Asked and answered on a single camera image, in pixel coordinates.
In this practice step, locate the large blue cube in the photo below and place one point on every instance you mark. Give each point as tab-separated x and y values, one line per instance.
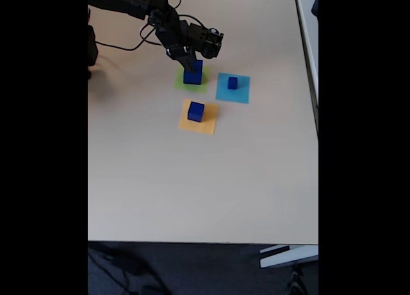
193	78

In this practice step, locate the small blue cube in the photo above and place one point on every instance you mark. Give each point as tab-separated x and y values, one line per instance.
232	83

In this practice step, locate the medium blue cube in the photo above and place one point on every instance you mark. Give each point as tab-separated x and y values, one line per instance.
196	112

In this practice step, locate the green paper square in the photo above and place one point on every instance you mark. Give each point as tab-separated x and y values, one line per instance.
179	84

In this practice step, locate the light blue paper square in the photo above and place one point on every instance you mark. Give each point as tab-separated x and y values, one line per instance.
243	95

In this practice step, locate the orange paper square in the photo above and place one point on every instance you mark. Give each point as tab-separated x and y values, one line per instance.
209	126

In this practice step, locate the white adjacent table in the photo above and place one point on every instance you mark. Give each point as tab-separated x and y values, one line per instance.
307	52

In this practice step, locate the dark blue object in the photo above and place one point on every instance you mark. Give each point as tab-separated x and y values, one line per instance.
316	5

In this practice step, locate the white table foot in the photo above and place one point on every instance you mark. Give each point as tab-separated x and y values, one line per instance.
288	258

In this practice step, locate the black chair base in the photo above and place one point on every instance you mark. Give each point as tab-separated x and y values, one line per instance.
298	282

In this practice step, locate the black camera box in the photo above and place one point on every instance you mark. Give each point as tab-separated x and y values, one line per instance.
208	40

